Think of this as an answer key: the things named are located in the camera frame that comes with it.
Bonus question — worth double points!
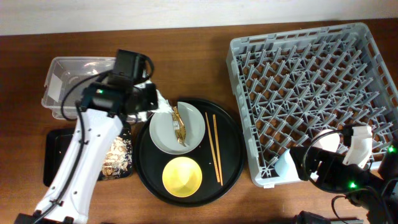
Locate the white tissue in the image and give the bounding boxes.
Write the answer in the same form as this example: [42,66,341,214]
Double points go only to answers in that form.
[134,80,172,123]

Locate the pink cup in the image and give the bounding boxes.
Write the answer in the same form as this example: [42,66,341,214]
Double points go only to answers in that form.
[313,133,340,152]

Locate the grey round plate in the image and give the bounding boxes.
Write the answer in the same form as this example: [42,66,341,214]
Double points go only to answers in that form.
[149,101,205,155]

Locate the light blue cup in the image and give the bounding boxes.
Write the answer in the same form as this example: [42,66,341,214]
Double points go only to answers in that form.
[274,149,300,182]

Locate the gold brown snack wrapper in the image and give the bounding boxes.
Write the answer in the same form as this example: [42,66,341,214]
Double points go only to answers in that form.
[172,106,186,147]

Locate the food scraps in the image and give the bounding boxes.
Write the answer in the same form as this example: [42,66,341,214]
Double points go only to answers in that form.
[99,136,132,180]

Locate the yellow bowl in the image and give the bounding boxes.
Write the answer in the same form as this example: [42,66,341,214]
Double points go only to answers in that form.
[162,157,203,198]

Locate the wooden chopstick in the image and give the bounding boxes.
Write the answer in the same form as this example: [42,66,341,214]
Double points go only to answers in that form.
[213,114,223,186]
[205,112,221,183]

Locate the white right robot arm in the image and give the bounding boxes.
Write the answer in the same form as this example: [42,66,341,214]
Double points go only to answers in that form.
[289,141,397,223]

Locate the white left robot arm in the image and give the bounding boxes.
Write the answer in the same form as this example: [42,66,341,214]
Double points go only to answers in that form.
[15,82,158,223]

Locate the grey dishwasher rack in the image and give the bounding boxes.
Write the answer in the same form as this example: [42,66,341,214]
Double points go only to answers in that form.
[226,23,397,189]

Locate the clear plastic bin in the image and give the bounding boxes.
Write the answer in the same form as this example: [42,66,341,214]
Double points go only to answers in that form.
[41,56,151,123]

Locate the black rectangular tray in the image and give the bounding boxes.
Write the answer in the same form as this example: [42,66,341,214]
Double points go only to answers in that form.
[43,123,132,187]

